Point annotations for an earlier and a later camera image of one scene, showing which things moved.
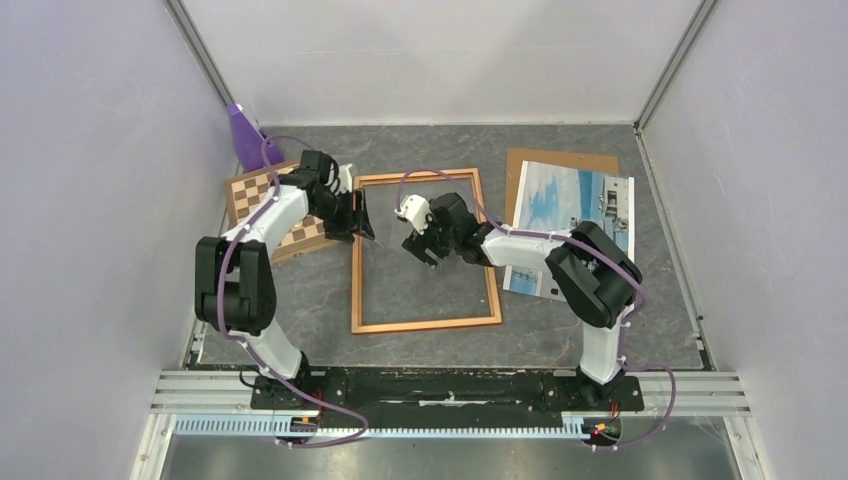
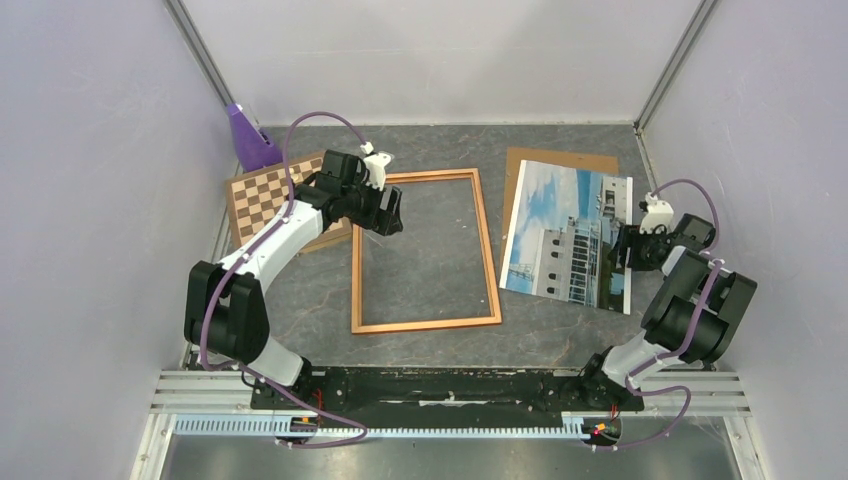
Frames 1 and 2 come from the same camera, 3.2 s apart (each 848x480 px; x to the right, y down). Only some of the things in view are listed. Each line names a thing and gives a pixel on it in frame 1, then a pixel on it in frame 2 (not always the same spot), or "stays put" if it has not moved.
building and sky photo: x=554 y=199 stays put
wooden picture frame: x=357 y=267 stays put
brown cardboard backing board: x=587 y=162 stays put
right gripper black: x=418 y=244 → x=630 y=237
